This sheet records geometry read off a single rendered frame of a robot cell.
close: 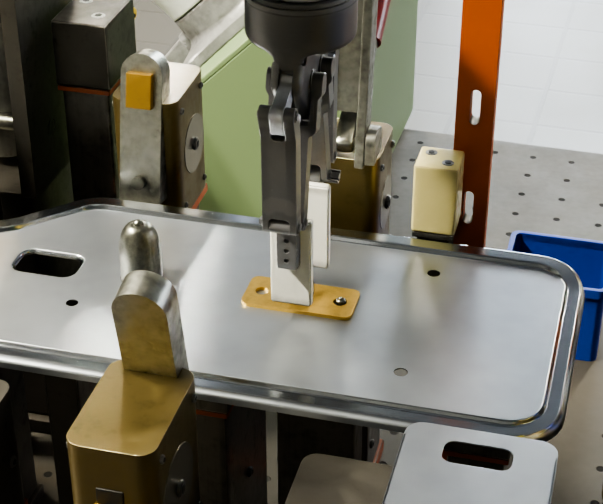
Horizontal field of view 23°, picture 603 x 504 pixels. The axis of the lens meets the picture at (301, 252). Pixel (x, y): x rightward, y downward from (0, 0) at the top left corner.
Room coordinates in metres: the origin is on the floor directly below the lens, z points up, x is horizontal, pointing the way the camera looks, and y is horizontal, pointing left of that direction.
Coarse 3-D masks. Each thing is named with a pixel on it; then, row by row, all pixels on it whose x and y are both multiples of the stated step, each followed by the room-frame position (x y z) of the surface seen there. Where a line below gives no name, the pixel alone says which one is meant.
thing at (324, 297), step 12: (252, 288) 0.91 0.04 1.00; (264, 288) 0.91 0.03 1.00; (324, 288) 0.91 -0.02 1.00; (336, 288) 0.91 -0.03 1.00; (252, 300) 0.89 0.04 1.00; (264, 300) 0.89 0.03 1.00; (324, 300) 0.89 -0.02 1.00; (348, 300) 0.89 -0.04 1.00; (288, 312) 0.88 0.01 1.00; (300, 312) 0.88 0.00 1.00; (312, 312) 0.88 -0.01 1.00; (324, 312) 0.88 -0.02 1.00; (336, 312) 0.88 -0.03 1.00; (348, 312) 0.88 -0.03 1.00
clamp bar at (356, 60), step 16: (368, 0) 1.04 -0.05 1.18; (368, 16) 1.04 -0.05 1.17; (368, 32) 1.03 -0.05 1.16; (352, 48) 1.05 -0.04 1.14; (368, 48) 1.03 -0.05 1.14; (352, 64) 1.04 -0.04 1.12; (368, 64) 1.03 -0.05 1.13; (352, 80) 1.04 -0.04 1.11; (368, 80) 1.03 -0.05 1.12; (352, 96) 1.04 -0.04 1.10; (368, 96) 1.03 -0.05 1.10; (368, 112) 1.03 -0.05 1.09; (368, 128) 1.03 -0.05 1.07
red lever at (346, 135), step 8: (384, 0) 1.14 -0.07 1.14; (384, 8) 1.13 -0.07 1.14; (384, 16) 1.13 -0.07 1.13; (384, 24) 1.12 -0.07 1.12; (376, 32) 1.11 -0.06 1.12; (376, 40) 1.11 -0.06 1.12; (376, 48) 1.11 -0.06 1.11; (344, 112) 1.05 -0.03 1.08; (352, 112) 1.05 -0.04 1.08; (344, 120) 1.04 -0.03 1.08; (352, 120) 1.04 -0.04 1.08; (344, 128) 1.04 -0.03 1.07; (352, 128) 1.04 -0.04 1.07; (344, 136) 1.03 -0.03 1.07; (352, 136) 1.03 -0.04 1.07; (344, 144) 1.03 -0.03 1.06; (352, 144) 1.03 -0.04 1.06
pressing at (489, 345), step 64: (0, 256) 0.96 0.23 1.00; (64, 256) 0.96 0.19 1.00; (192, 256) 0.96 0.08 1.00; (256, 256) 0.96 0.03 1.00; (384, 256) 0.96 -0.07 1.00; (448, 256) 0.96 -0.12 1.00; (512, 256) 0.95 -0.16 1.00; (0, 320) 0.87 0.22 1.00; (64, 320) 0.87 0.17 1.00; (192, 320) 0.87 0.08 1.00; (256, 320) 0.87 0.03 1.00; (320, 320) 0.87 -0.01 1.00; (384, 320) 0.87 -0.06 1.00; (448, 320) 0.87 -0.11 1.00; (512, 320) 0.87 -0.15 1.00; (576, 320) 0.88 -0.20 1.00; (256, 384) 0.80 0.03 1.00; (320, 384) 0.80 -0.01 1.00; (384, 384) 0.80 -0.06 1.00; (448, 384) 0.80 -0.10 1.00; (512, 384) 0.80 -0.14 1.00
